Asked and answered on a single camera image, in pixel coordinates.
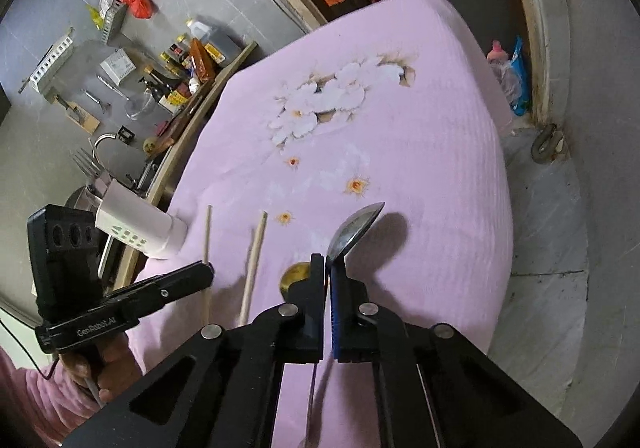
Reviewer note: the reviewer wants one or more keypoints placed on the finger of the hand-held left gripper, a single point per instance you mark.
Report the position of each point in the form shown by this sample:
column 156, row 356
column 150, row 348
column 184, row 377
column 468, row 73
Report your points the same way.
column 165, row 285

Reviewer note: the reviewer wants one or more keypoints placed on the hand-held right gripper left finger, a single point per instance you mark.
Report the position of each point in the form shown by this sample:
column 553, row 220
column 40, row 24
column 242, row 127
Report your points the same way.
column 318, row 288

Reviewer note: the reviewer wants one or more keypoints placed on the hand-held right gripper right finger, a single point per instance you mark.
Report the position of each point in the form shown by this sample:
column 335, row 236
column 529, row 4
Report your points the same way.
column 334, row 308

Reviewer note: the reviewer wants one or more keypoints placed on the white plastic utensil holder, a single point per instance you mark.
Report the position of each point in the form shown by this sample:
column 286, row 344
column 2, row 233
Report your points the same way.
column 145, row 223

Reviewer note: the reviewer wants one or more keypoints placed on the silver metal spoon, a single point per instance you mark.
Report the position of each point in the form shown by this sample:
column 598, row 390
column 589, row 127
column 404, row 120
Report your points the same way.
column 357, row 228

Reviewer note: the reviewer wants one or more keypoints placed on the silver metal fork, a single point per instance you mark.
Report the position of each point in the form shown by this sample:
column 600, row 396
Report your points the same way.
column 85, row 165

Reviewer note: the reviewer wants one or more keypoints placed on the person's left forearm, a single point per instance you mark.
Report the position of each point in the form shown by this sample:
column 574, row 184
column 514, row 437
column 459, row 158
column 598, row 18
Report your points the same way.
column 30, row 398

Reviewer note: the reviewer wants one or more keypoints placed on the person's left hand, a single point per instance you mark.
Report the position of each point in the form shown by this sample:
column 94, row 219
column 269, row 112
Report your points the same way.
column 110, row 363

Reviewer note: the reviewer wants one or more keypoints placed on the brass spoon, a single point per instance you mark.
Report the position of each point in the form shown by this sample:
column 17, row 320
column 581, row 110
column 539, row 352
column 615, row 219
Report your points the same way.
column 295, row 274

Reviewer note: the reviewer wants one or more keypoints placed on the metal wok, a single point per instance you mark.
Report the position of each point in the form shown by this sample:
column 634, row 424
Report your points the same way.
column 80, row 202

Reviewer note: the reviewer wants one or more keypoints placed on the metal faucet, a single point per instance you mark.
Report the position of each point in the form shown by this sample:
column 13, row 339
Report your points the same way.
column 100, row 140

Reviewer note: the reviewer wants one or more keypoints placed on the hanging wooden cutting board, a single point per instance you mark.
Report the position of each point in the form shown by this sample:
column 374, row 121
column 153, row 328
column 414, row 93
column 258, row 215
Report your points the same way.
column 77, row 115

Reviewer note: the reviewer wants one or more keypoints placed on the brown wooden cutting board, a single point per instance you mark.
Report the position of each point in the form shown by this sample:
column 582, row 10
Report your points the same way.
column 172, row 130

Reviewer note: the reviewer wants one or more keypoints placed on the pink floral tablecloth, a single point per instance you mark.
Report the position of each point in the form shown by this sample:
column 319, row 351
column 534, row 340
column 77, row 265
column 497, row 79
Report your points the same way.
column 400, row 152

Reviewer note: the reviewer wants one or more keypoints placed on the hanging metal utensil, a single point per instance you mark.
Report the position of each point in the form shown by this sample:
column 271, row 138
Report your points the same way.
column 95, row 100

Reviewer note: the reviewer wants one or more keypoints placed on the hanging metal strainer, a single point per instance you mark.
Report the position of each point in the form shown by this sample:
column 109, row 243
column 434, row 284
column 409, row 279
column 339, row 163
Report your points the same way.
column 137, row 105

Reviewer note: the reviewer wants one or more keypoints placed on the orange brown packet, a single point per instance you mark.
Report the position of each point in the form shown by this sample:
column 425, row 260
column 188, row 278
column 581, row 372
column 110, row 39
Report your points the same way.
column 202, row 62

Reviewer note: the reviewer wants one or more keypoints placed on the beige kitchen counter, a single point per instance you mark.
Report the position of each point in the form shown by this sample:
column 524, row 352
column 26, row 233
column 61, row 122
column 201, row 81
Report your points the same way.
column 231, row 66

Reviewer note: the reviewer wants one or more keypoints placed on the large oil jug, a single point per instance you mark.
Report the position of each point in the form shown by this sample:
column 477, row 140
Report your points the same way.
column 212, row 40

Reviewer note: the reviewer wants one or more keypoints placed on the red plastic bag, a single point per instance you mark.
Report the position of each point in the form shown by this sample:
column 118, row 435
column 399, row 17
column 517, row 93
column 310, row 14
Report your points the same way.
column 137, row 5

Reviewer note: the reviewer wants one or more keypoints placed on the blue packet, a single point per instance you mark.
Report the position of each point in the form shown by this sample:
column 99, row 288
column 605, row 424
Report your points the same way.
column 517, row 72

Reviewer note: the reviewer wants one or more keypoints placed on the pink bottle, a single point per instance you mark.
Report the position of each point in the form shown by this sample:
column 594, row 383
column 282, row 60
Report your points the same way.
column 497, row 52

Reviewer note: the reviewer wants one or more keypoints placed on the small black wall holder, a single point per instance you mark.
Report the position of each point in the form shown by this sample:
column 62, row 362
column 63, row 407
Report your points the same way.
column 125, row 134

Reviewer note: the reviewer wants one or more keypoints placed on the white wall basket rack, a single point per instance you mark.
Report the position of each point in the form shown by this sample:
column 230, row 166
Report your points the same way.
column 52, row 62

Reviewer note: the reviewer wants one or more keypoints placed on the white wall box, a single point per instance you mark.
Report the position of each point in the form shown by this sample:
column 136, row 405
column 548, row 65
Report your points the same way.
column 117, row 65

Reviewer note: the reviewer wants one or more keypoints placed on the metal wall shelf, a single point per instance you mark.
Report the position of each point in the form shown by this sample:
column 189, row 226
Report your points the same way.
column 114, row 20

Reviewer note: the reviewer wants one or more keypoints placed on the worn door frame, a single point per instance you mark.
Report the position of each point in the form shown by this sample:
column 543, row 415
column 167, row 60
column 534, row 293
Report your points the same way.
column 537, row 27

